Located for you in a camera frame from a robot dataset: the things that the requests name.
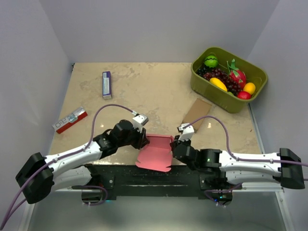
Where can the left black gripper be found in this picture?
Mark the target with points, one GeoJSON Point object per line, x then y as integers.
{"type": "Point", "coordinates": [141, 139]}

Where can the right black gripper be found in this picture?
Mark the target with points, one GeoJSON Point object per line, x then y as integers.
{"type": "Point", "coordinates": [176, 141]}

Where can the pink paper box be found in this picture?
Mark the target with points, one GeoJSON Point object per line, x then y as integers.
{"type": "Point", "coordinates": [157, 154]}

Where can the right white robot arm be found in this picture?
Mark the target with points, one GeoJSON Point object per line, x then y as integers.
{"type": "Point", "coordinates": [283, 167]}

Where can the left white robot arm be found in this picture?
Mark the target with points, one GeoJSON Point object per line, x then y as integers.
{"type": "Point", "coordinates": [38, 173]}

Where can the brown cardboard box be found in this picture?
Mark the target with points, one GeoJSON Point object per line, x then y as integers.
{"type": "Point", "coordinates": [198, 109]}

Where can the purple toothpaste box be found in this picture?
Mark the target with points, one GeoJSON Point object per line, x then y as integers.
{"type": "Point", "coordinates": [106, 85]}

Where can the red white toothpaste box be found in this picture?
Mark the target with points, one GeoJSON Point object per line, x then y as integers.
{"type": "Point", "coordinates": [68, 121]}

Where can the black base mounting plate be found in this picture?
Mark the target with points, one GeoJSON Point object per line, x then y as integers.
{"type": "Point", "coordinates": [114, 181]}

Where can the yellow toy mango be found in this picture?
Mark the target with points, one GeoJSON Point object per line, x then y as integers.
{"type": "Point", "coordinates": [218, 83]}

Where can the dark purple toy grapes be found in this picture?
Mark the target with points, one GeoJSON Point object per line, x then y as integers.
{"type": "Point", "coordinates": [207, 73]}

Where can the red toy apple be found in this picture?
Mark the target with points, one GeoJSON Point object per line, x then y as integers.
{"type": "Point", "coordinates": [244, 95]}

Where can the olive green plastic bin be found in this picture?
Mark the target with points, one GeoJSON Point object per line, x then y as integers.
{"type": "Point", "coordinates": [231, 104]}

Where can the orange toy lemon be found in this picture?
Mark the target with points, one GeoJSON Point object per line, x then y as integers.
{"type": "Point", "coordinates": [249, 88]}

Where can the green toy watermelon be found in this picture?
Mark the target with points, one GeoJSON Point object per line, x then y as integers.
{"type": "Point", "coordinates": [211, 61]}

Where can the red toy dragon fruit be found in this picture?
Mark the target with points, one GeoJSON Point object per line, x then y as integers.
{"type": "Point", "coordinates": [236, 74]}

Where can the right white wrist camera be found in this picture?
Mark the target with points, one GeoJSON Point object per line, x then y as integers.
{"type": "Point", "coordinates": [186, 132]}

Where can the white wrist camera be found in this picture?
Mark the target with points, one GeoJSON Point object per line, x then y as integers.
{"type": "Point", "coordinates": [139, 121]}
{"type": "Point", "coordinates": [186, 132]}

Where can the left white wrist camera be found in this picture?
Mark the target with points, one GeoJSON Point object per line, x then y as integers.
{"type": "Point", "coordinates": [139, 121]}

